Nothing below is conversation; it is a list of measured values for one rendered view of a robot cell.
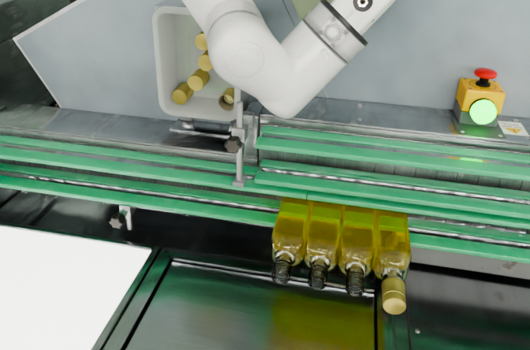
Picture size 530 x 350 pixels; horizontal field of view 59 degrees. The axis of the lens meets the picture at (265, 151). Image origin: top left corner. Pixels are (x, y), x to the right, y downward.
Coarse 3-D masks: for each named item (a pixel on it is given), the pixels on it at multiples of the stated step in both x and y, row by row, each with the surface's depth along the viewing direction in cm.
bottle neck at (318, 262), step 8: (320, 256) 77; (312, 264) 76; (320, 264) 75; (328, 264) 77; (312, 272) 74; (320, 272) 74; (312, 280) 75; (320, 280) 75; (312, 288) 74; (320, 288) 74
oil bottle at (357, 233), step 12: (348, 216) 85; (360, 216) 85; (372, 216) 85; (348, 228) 82; (360, 228) 82; (372, 228) 82; (348, 240) 79; (360, 240) 79; (372, 240) 79; (348, 252) 77; (360, 252) 76; (372, 252) 77
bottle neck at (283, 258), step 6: (282, 252) 78; (288, 252) 78; (276, 258) 77; (282, 258) 76; (288, 258) 77; (276, 264) 76; (282, 264) 75; (288, 264) 75; (276, 270) 74; (282, 270) 74; (288, 270) 74; (276, 276) 75; (282, 276) 76; (288, 276) 74; (276, 282) 75; (282, 282) 75
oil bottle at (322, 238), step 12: (312, 204) 88; (324, 204) 87; (336, 204) 87; (312, 216) 84; (324, 216) 84; (336, 216) 84; (312, 228) 81; (324, 228) 81; (336, 228) 81; (312, 240) 78; (324, 240) 78; (336, 240) 78; (312, 252) 77; (324, 252) 77; (336, 252) 77; (336, 264) 80
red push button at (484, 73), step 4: (480, 68) 88; (484, 68) 88; (476, 72) 87; (480, 72) 87; (484, 72) 87; (488, 72) 86; (492, 72) 87; (496, 72) 87; (480, 76) 87; (484, 76) 86; (488, 76) 86; (492, 76) 86; (496, 76) 87; (480, 80) 88; (484, 80) 88
